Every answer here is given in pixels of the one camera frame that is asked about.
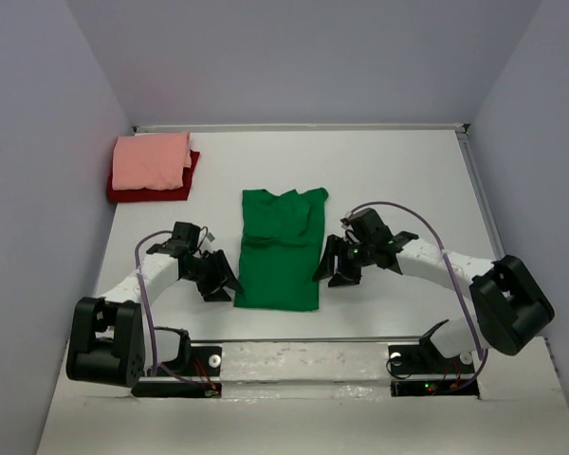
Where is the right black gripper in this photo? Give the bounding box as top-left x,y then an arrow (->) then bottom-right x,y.
311,233 -> 375,287

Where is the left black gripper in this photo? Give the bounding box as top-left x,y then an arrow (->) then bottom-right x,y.
181,249 -> 243,302

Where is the green t-shirt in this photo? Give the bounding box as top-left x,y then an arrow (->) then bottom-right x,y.
234,188 -> 329,312

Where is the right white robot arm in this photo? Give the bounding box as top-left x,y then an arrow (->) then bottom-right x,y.
312,207 -> 555,372

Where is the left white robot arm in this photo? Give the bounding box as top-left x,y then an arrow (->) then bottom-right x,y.
65,222 -> 243,388

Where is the dark red folded t-shirt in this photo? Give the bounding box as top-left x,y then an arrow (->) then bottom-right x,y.
106,150 -> 201,204

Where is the pink folded t-shirt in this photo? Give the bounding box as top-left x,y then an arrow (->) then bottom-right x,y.
112,132 -> 192,191

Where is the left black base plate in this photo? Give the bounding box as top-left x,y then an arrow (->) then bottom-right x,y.
131,344 -> 223,399

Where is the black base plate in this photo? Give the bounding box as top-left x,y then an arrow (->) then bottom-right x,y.
386,344 -> 480,397
131,344 -> 223,399

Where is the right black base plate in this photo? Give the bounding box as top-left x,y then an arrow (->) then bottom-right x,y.
386,344 -> 480,397

